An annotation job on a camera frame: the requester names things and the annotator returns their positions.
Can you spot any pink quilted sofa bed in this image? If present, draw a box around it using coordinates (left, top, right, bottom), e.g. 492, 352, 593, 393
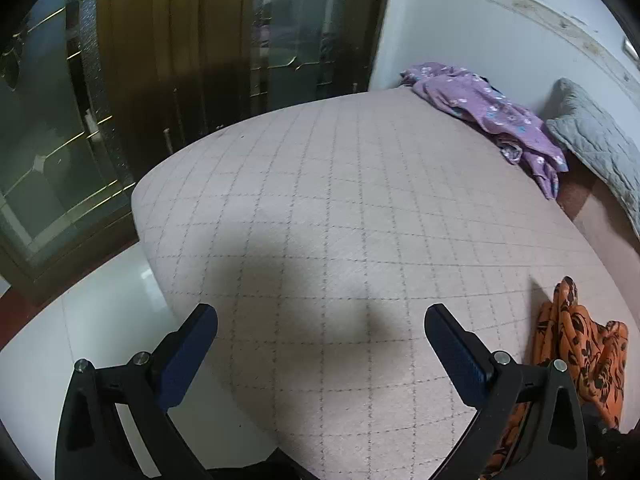
131, 87, 640, 480

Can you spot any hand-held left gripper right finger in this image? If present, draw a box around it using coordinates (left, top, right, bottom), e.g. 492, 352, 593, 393
424, 303, 588, 480

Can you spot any orange floral shirt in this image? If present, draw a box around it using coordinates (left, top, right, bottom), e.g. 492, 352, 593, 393
480, 276, 630, 480

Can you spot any pink bolster cushion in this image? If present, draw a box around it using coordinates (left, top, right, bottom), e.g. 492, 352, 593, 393
555, 160, 640, 271

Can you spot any grey quilted pillow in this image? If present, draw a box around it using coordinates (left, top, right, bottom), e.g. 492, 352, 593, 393
545, 77, 640, 241

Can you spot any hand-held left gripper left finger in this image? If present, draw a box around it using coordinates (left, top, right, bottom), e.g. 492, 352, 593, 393
54, 303, 219, 480

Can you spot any purple floral garment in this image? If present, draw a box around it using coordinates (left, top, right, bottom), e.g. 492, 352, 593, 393
398, 62, 570, 201

